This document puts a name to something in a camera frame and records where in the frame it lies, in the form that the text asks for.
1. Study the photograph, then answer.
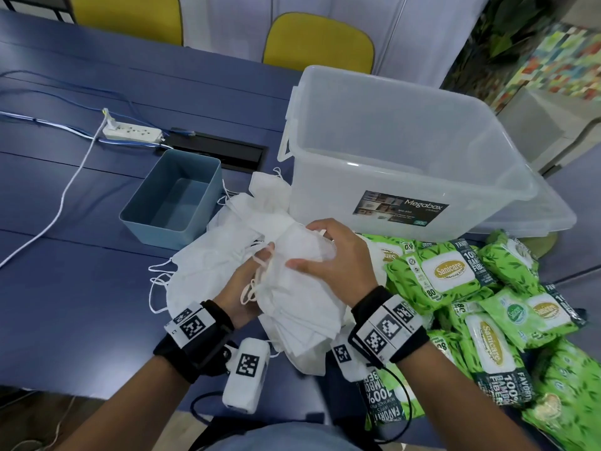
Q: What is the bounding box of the person's left hand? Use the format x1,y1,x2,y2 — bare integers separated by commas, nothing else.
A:
213,243,278,330

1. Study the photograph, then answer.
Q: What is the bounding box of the person's right hand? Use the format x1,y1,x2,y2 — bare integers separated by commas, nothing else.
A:
286,219,391,309

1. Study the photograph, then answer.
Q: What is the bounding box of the stack of white masks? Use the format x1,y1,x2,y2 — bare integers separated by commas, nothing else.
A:
253,223,360,377

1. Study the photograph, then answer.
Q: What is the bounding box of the person's left forearm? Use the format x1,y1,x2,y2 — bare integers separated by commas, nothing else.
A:
53,356,200,451

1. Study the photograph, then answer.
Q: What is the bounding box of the person's right forearm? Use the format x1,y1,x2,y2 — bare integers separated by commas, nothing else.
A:
398,342,533,451

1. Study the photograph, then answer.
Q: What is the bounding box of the loose pile of face masks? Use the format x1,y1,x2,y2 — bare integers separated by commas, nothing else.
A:
149,167,339,316

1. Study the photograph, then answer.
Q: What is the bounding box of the black right wristband with markers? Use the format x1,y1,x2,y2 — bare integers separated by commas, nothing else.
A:
349,286,431,367

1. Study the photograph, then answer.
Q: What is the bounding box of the black wristband with markers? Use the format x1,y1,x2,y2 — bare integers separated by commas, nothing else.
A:
153,300,235,385
349,286,431,367

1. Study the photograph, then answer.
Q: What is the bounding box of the black left wristband with markers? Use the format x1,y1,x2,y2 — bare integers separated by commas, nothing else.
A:
153,300,235,385

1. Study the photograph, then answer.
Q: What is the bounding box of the grey-blue rectangular bin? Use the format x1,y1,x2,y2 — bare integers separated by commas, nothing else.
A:
119,149,223,250

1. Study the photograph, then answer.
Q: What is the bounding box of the large clear plastic storage box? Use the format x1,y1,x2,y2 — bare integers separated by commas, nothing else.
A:
277,65,540,244

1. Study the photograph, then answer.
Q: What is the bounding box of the person's grey-blue clothing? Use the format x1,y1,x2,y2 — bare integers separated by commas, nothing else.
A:
206,422,378,451

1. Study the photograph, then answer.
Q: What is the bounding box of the white power strip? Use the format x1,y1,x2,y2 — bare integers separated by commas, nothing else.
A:
102,122,164,143

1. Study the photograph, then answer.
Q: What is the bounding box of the pile of green wipe packets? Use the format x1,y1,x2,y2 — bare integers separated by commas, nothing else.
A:
356,228,601,451

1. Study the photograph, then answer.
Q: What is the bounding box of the yellow chair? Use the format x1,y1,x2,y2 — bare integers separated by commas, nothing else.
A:
261,12,376,74
517,231,560,259
69,0,184,47

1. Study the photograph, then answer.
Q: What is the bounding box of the clear plastic box lid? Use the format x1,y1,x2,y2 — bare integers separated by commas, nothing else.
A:
462,175,578,241

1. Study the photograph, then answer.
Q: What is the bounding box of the grey side table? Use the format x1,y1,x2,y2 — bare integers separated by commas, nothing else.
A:
494,86,601,178

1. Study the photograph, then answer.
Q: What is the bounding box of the green leafy plant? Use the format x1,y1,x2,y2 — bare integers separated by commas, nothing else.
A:
440,0,566,114

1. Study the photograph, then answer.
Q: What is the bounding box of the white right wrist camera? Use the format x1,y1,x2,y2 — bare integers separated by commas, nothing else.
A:
331,329,374,384

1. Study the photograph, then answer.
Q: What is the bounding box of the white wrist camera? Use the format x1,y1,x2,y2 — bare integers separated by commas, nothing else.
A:
222,337,272,415
331,329,374,384

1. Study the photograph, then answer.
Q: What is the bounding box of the black table cable hatch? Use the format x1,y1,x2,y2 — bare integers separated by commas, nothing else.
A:
162,127,270,174

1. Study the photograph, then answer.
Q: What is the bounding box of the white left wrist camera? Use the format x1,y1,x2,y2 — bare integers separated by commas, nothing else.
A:
222,337,272,415

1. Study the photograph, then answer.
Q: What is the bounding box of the thin black cable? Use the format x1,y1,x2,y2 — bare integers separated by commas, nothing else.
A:
190,391,227,424
365,361,415,443

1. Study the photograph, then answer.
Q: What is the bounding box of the white power cable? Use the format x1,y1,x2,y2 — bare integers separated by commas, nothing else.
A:
0,123,107,269

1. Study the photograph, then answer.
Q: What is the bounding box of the blue cable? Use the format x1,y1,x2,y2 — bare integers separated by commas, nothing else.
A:
0,70,162,133
0,111,196,149

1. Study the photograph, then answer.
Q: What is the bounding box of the black metal frame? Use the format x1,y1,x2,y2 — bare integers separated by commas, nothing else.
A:
0,0,77,25

